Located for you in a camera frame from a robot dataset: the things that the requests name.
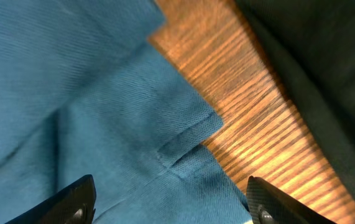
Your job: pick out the black t-shirt right pile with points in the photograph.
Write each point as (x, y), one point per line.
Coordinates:
(311, 46)

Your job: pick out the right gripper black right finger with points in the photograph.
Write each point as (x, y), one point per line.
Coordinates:
(268, 204)

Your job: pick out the dark blue t-shirt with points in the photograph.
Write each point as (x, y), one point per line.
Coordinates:
(83, 92)

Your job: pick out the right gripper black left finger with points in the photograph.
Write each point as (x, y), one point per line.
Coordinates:
(75, 204)

